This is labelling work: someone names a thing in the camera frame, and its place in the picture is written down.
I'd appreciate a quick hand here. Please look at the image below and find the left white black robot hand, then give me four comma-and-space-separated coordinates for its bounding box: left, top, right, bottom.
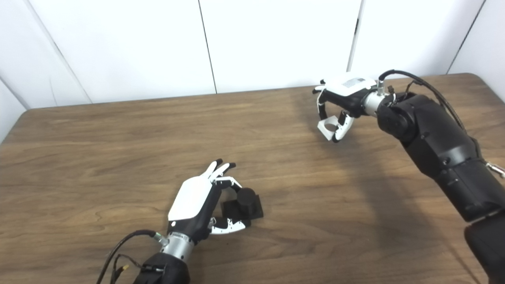
168, 159, 251, 242

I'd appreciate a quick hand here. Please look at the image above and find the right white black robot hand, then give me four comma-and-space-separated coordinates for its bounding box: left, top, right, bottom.
313, 76, 377, 143

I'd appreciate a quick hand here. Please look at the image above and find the white square piece with hole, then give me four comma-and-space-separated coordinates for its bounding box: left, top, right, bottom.
317, 115, 344, 141

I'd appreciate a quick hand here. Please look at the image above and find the black peg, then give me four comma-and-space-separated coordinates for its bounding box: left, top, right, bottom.
222, 187, 264, 220

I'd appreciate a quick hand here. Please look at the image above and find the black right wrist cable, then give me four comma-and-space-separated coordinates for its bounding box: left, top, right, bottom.
378, 70, 505, 178

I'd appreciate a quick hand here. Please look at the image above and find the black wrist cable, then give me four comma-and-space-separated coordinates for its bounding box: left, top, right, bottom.
96, 230, 168, 284
378, 70, 505, 178

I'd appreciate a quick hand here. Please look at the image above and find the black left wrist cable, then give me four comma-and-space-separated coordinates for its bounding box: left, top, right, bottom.
96, 230, 168, 284

